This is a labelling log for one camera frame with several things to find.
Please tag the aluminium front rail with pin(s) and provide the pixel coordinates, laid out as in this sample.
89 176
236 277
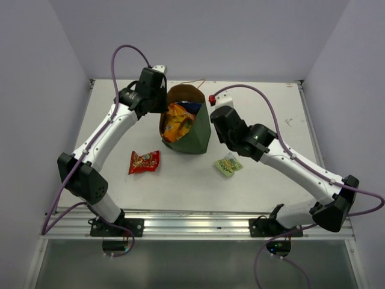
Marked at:
163 225

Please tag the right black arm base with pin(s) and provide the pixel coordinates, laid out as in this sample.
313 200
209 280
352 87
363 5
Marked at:
268 226

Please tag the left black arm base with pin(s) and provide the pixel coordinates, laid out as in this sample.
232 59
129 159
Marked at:
101 229

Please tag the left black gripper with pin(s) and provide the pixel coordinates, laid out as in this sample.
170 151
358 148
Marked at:
163 108

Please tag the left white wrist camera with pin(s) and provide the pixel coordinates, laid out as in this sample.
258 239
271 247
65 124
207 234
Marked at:
163 70

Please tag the light green snack packet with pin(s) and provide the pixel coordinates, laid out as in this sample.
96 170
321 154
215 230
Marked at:
228 165

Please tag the yellow mango candy bag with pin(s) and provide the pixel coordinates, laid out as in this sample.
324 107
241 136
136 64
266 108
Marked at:
178 123

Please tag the red snack packet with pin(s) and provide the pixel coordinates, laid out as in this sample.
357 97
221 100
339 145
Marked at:
144 163

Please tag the blue Doritos chip bag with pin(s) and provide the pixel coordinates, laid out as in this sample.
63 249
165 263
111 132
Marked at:
191 107

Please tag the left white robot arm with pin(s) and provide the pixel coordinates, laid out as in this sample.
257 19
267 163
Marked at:
80 171

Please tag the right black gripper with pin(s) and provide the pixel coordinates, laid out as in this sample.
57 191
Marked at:
220 137

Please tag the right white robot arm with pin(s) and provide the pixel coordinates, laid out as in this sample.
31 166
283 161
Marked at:
330 204

